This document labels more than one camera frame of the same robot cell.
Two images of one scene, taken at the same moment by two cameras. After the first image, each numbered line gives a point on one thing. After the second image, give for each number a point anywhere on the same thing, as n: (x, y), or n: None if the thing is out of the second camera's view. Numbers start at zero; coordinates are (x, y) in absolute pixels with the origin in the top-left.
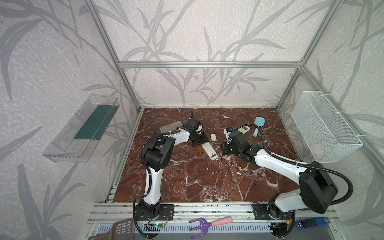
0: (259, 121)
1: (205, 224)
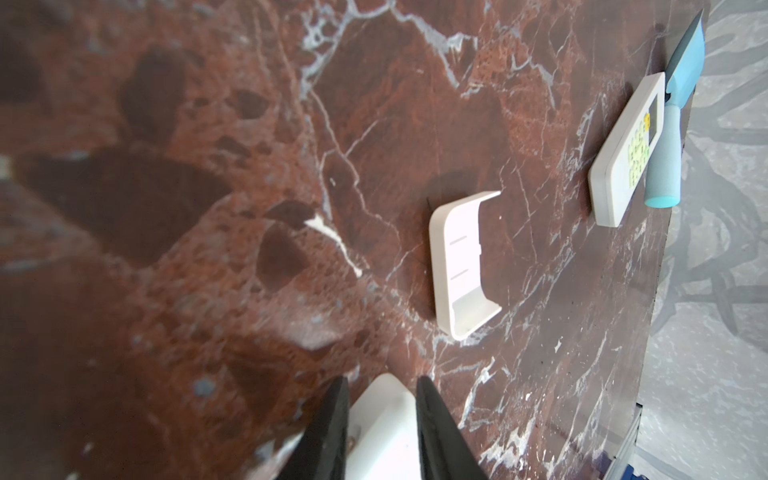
0: (683, 69)
1: None
